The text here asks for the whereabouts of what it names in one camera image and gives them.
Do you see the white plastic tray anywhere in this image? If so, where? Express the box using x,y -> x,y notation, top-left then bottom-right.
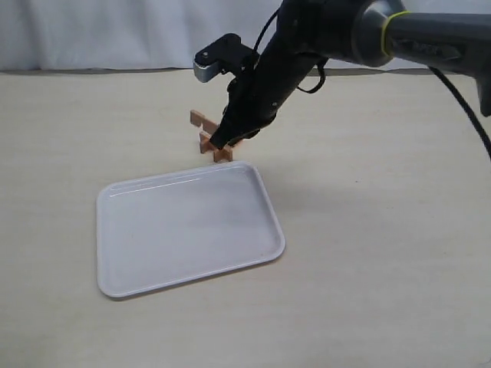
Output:
96,161 -> 286,299

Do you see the wooden notched piece front edge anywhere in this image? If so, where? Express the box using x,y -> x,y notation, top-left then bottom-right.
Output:
213,145 -> 233,163

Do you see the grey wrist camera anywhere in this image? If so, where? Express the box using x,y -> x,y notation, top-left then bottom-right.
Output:
193,33 -> 259,83

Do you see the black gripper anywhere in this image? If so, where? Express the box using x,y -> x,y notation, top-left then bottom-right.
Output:
209,26 -> 328,150

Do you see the wooden notched piece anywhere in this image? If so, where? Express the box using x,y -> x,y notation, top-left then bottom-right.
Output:
226,139 -> 246,150
189,110 -> 219,135
199,131 -> 215,154

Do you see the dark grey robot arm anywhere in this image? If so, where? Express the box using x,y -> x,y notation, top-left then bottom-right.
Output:
210,1 -> 490,149

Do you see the white backdrop cloth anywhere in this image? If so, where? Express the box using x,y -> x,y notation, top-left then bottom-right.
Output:
0,0 -> 491,74

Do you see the black cable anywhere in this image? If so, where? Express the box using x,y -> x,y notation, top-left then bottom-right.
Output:
251,5 -> 491,162

